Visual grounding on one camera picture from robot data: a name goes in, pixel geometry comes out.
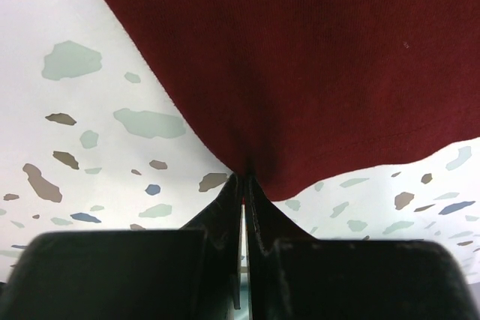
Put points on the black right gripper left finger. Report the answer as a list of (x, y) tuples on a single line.
[(189, 273)]

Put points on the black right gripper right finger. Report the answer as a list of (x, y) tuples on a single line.
[(293, 275)]

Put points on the dark red t-shirt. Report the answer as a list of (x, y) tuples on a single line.
[(297, 91)]

